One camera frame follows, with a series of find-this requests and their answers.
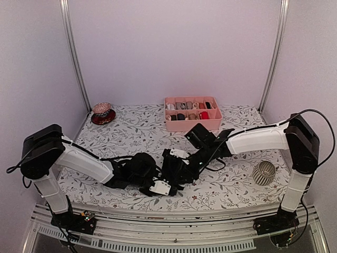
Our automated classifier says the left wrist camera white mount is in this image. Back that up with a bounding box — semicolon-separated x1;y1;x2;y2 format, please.
149;178;178;196

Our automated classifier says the striped round cup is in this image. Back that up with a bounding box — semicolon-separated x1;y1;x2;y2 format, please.
252;161;276;186

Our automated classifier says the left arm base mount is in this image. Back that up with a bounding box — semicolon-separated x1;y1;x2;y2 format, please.
51;207;97;235

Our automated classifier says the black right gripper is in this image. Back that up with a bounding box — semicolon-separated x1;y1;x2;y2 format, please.
173;145;213;185

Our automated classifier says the left aluminium frame post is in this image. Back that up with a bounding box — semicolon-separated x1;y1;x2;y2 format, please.
60;0;92;113

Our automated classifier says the right aluminium frame post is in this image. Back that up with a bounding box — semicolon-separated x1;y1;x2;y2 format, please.
258;0;289;114

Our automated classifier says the aluminium frame post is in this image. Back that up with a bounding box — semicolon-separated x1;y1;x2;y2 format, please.
258;0;289;114
60;0;92;113

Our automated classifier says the black underwear white lettering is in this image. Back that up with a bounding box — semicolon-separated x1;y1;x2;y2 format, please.
162;155;195;190

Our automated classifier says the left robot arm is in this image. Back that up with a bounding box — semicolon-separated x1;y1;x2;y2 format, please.
6;124;165;229

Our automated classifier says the red patterned pincushion on saucer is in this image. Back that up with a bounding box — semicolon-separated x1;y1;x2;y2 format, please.
91;102;116;125

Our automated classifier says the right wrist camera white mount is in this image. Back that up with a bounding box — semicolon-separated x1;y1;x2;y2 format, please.
162;148;190;165

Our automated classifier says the pink divided storage box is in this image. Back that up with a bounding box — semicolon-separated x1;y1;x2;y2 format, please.
164;96;222;132

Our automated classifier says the black underwear beige waistband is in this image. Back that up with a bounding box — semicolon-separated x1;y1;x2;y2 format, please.
205;102;213;109

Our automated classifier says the aluminium front rail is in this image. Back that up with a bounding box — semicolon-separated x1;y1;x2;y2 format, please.
25;202;330;253

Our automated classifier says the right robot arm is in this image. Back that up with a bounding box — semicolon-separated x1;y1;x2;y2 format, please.
180;115;323;230

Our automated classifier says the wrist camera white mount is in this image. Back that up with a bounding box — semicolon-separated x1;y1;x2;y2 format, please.
162;148;190;165
149;178;178;196

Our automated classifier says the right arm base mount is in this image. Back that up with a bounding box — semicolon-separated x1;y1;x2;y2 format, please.
253;206;300;235

